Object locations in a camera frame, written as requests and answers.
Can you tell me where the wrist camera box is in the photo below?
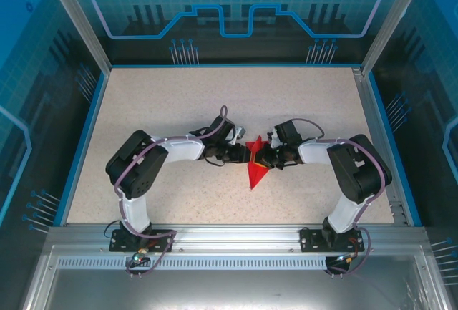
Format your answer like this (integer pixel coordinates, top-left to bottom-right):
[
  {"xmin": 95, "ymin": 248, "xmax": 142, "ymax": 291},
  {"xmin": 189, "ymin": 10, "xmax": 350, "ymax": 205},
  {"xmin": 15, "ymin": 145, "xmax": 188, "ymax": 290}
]
[
  {"xmin": 267, "ymin": 129, "xmax": 282, "ymax": 149},
  {"xmin": 232, "ymin": 127, "xmax": 248, "ymax": 145}
]

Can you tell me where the aluminium side rail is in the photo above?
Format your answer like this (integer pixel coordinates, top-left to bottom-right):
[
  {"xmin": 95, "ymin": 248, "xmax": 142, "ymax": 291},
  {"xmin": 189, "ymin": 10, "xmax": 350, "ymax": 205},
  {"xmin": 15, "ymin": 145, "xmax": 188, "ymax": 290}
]
[{"xmin": 352, "ymin": 67, "xmax": 409, "ymax": 226}]

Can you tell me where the cable connector with green light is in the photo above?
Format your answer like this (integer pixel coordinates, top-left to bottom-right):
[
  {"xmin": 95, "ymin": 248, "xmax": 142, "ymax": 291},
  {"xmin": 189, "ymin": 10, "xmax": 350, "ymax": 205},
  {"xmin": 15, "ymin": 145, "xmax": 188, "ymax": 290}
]
[
  {"xmin": 130, "ymin": 247, "xmax": 151, "ymax": 265},
  {"xmin": 336, "ymin": 251, "xmax": 359, "ymax": 265}
]

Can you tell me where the slotted cable duct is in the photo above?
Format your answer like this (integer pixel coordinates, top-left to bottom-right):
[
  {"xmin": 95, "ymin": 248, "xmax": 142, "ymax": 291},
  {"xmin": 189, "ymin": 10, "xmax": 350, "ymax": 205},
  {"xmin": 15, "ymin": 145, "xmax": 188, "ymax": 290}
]
[{"xmin": 56, "ymin": 256, "xmax": 332, "ymax": 271}]

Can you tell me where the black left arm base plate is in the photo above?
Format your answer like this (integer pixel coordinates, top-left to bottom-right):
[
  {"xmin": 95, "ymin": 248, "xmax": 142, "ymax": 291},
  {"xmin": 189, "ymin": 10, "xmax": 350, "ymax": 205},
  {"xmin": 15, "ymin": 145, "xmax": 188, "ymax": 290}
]
[{"xmin": 109, "ymin": 228, "xmax": 175, "ymax": 253}]

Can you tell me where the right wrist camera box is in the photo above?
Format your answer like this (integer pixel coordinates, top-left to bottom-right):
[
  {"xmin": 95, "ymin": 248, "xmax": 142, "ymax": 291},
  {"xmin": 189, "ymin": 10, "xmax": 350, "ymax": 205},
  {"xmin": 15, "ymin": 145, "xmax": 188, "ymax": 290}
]
[{"xmin": 267, "ymin": 129, "xmax": 282, "ymax": 149}]

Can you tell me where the aluminium mounting rail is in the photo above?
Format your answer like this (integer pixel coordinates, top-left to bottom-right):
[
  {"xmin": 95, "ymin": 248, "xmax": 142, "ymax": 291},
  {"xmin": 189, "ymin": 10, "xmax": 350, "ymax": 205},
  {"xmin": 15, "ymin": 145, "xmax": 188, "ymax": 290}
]
[{"xmin": 46, "ymin": 223, "xmax": 429, "ymax": 253}]

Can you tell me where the red paper sheet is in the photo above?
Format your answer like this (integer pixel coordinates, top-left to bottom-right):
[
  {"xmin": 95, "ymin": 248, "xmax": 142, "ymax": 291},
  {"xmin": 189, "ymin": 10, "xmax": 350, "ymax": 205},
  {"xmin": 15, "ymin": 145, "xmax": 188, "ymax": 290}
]
[{"xmin": 245, "ymin": 135, "xmax": 273, "ymax": 192}]

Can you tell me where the aluminium frame post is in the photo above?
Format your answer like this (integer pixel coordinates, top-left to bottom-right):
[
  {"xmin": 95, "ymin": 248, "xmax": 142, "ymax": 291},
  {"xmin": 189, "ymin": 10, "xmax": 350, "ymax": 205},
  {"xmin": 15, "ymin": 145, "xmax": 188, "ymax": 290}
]
[
  {"xmin": 361, "ymin": 0, "xmax": 432, "ymax": 74},
  {"xmin": 39, "ymin": 0, "xmax": 112, "ymax": 74}
]

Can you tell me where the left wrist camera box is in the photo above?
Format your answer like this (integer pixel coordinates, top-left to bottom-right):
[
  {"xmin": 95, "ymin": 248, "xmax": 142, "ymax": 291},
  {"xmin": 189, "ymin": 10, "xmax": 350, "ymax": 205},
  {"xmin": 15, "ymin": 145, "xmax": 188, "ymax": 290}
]
[{"xmin": 232, "ymin": 127, "xmax": 248, "ymax": 145}]

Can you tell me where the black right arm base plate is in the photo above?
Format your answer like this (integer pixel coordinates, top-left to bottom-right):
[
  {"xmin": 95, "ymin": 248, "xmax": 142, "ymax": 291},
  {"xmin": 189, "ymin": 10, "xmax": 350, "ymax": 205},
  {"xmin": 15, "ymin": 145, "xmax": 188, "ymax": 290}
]
[{"xmin": 299, "ymin": 226, "xmax": 366, "ymax": 253}]

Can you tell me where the metal tray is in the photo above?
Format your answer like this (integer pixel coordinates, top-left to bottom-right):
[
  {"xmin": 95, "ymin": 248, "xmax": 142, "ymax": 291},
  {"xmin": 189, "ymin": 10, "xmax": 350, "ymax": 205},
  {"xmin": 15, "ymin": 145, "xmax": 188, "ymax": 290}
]
[{"xmin": 21, "ymin": 245, "xmax": 450, "ymax": 310}]

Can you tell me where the blue printed side panel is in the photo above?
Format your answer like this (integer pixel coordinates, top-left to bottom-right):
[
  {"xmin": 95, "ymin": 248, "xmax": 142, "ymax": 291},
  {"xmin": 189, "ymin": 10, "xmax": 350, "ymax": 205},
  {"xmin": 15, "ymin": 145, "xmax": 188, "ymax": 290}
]
[
  {"xmin": 364, "ymin": 0, "xmax": 458, "ymax": 310},
  {"xmin": 0, "ymin": 0, "xmax": 108, "ymax": 310}
]

